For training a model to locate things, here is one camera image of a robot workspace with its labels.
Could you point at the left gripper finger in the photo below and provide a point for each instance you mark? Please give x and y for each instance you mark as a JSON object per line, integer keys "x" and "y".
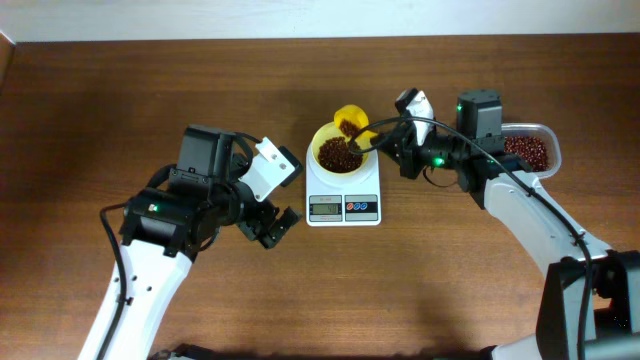
{"x": 269, "y": 237}
{"x": 287, "y": 220}

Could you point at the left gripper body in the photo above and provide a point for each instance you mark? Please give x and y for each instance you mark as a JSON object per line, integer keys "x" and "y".
{"x": 254, "y": 217}

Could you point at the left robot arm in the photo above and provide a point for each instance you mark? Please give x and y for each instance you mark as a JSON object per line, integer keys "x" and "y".
{"x": 220, "y": 179}

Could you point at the yellow plastic bowl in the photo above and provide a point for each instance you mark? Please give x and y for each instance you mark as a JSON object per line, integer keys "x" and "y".
{"x": 326, "y": 132}

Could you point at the yellow plastic scoop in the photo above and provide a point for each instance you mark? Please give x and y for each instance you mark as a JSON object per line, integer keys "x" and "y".
{"x": 349, "y": 121}

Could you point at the white digital kitchen scale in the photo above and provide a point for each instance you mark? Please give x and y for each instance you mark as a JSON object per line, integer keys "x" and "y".
{"x": 343, "y": 199}

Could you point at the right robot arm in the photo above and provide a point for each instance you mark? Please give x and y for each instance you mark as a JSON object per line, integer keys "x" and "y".
{"x": 590, "y": 303}

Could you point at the red beans in bowl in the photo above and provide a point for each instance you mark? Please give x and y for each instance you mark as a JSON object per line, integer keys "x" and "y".
{"x": 334, "y": 156}

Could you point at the clear plastic bean container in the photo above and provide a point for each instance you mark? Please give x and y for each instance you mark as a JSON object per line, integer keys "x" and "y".
{"x": 548, "y": 137}

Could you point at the red beans in container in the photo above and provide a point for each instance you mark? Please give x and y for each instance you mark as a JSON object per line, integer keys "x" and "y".
{"x": 531, "y": 149}

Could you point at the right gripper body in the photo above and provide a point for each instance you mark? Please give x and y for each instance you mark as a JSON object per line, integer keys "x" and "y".
{"x": 439, "y": 149}

